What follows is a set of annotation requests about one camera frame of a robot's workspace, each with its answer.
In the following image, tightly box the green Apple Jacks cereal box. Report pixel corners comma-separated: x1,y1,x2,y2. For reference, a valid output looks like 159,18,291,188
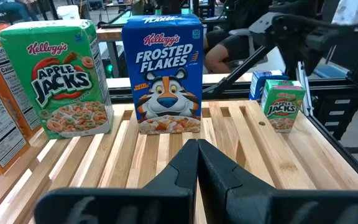
0,19,114,140

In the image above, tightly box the white and black carton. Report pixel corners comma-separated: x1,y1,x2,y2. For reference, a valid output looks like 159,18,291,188
260,79,306,134

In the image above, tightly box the blue tray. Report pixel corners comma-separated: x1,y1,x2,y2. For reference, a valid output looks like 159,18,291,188
313,63,350,79

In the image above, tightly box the slatted wooden shelf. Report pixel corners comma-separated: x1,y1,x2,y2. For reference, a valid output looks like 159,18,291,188
0,99,323,224

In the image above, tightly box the person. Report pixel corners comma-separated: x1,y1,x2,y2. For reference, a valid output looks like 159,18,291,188
203,27,254,75
331,0,358,35
0,0,40,22

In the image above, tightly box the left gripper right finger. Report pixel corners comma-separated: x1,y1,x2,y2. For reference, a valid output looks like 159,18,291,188
197,139,358,224

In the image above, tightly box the black drawer unit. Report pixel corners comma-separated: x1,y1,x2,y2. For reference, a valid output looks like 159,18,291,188
311,92,358,141

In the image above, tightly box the background work table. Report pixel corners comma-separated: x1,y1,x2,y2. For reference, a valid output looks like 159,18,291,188
96,8,133,79

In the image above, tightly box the white bucket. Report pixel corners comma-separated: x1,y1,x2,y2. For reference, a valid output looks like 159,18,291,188
56,4,81,21

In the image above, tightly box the blue Frosted Flakes cereal box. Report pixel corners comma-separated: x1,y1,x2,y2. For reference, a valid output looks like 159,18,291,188
121,14,204,135
249,70,290,103

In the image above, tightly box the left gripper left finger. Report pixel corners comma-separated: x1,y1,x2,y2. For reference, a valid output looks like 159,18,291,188
34,139,199,224

